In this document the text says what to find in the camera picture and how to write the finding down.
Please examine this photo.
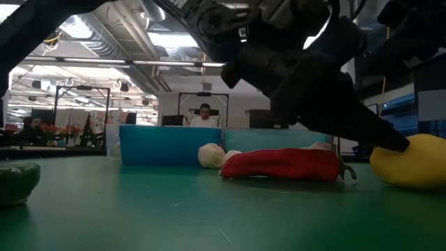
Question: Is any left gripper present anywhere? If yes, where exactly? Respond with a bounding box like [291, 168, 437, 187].
[221, 13, 411, 153]

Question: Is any long red pepper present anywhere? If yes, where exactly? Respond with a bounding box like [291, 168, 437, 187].
[220, 147, 357, 183]

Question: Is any yellow lemon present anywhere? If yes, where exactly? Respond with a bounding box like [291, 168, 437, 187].
[369, 133, 446, 192]

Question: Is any teal plastic bin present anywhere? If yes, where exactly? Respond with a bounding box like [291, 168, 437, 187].
[222, 128, 335, 154]

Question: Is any person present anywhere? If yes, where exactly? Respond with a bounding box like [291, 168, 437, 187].
[189, 102, 220, 128]
[20, 116, 47, 146]

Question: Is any dark blue plastic bin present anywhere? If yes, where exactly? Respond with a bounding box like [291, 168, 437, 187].
[119, 124, 223, 167]

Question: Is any clear plastic basket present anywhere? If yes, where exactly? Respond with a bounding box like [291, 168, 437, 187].
[105, 123, 121, 160]

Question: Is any long ceiling light bar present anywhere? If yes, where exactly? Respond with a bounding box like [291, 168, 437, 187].
[22, 55, 226, 69]

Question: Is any orange flower bouquet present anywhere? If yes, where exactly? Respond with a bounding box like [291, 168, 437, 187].
[40, 123, 84, 147]

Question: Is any black ceiling device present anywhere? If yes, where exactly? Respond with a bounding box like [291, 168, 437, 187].
[42, 29, 63, 47]

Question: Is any black rig frame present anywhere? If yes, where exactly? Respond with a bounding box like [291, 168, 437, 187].
[178, 91, 230, 129]

